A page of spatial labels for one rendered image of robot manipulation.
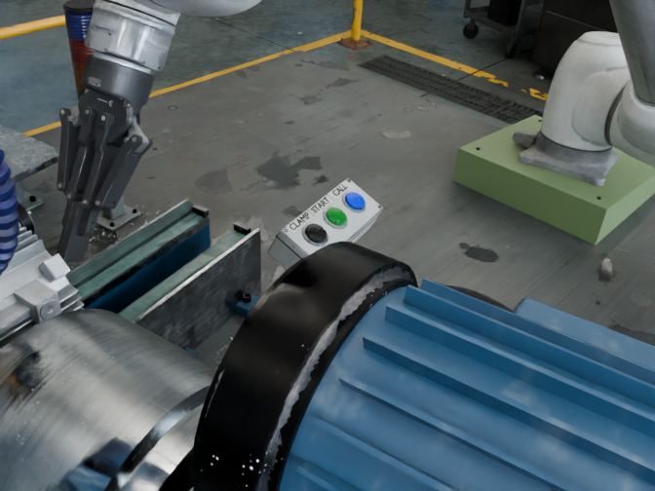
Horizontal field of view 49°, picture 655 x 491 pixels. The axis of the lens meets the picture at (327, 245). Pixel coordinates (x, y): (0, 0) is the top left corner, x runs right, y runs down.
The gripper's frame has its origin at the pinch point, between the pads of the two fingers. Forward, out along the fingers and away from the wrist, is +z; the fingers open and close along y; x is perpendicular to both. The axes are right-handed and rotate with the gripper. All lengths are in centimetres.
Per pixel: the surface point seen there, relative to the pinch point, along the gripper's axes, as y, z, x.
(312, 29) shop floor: -196, -83, 365
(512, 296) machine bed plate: 39, -3, 66
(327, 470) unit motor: 50, -6, -33
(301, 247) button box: 20.2, -5.4, 17.3
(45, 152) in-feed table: -48, 0, 37
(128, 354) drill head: 24.2, 2.6, -15.8
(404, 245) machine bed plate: 16, -4, 68
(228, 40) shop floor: -226, -56, 319
